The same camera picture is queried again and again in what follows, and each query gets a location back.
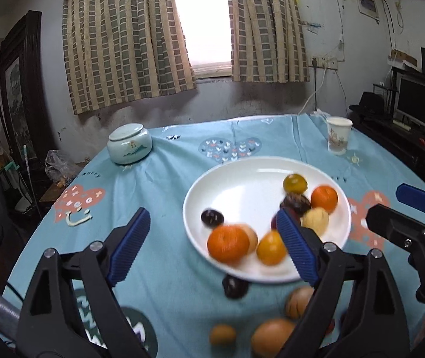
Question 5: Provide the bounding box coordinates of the olive yellow small tomato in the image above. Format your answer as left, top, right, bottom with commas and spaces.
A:
283, 173, 308, 194

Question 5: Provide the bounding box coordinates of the large orange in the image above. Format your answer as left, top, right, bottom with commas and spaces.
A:
207, 225, 250, 263

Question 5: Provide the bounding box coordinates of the small tan longan fruit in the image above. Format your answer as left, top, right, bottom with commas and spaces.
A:
209, 324, 237, 346

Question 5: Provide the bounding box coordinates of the yellow orange tomato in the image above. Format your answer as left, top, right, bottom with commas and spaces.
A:
256, 230, 288, 266

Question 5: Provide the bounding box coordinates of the pale yellow round fruit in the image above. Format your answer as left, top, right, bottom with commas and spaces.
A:
301, 207, 329, 237

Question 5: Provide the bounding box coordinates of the dark red plum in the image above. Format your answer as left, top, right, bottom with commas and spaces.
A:
271, 214, 277, 230

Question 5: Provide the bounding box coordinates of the pale peach fruit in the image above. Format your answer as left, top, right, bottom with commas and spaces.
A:
238, 224, 259, 254

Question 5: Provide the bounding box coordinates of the dark brown mangosteen in plate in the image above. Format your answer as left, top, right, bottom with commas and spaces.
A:
280, 193, 312, 219

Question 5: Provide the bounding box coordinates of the striped pepino melon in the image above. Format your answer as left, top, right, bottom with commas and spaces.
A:
284, 286, 314, 319

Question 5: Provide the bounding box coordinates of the small mandarin orange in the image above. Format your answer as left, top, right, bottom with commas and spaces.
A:
310, 185, 339, 214

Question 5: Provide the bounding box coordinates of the dark cherry on table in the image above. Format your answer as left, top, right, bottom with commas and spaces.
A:
222, 275, 250, 300

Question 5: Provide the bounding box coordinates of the white oval plate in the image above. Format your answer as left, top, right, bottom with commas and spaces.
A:
183, 156, 351, 284

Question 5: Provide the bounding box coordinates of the light blue printed tablecloth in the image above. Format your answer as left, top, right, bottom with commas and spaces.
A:
3, 113, 425, 358

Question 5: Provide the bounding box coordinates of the small dark cherry far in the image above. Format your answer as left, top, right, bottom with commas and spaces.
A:
200, 209, 225, 229

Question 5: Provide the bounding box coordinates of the large tan round fruit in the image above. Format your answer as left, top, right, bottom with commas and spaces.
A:
250, 318, 296, 357

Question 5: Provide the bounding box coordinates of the plastic bag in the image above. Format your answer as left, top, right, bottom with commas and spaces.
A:
44, 149, 82, 187

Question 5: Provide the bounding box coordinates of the computer monitor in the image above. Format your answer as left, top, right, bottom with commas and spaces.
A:
395, 76, 425, 127

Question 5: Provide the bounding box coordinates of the pale green ceramic jar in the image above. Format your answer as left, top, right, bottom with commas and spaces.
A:
107, 123, 153, 165

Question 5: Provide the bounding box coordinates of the black hat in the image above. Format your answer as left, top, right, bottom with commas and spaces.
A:
348, 91, 385, 118

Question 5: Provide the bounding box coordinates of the white paper cup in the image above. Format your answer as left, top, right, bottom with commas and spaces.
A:
326, 116, 353, 155

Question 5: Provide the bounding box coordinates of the dark framed picture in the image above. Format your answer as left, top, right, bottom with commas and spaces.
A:
0, 10, 56, 161

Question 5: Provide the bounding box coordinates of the right checkered curtain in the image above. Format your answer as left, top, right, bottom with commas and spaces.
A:
228, 0, 309, 83

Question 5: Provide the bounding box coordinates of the checkered curtain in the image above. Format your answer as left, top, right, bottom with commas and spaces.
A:
228, 0, 309, 83
62, 0, 196, 115

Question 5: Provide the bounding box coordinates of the left checkered curtain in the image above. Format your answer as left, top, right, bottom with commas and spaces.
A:
62, 0, 196, 115

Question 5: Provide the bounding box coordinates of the wall power strip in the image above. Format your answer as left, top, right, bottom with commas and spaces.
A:
309, 56, 338, 70

